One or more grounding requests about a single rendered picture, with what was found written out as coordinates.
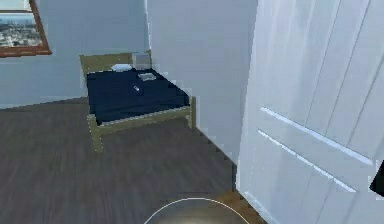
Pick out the olive wooden bed dark blanket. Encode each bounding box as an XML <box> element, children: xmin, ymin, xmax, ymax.
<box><xmin>79</xmin><ymin>50</ymin><xmax>198</xmax><ymax>154</ymax></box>

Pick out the black door handle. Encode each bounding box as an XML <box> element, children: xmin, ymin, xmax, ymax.
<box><xmin>369</xmin><ymin>159</ymin><xmax>384</xmax><ymax>198</ymax></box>

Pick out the white pillow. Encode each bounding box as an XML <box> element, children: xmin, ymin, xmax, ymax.
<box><xmin>110</xmin><ymin>63</ymin><xmax>133</xmax><ymax>73</ymax></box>

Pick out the white panelled room door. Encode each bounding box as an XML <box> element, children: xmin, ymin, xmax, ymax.
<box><xmin>235</xmin><ymin>0</ymin><xmax>384</xmax><ymax>224</ymax></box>

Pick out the brown framed city picture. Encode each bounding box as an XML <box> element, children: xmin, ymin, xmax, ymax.
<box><xmin>0</xmin><ymin>0</ymin><xmax>53</xmax><ymax>59</ymax></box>

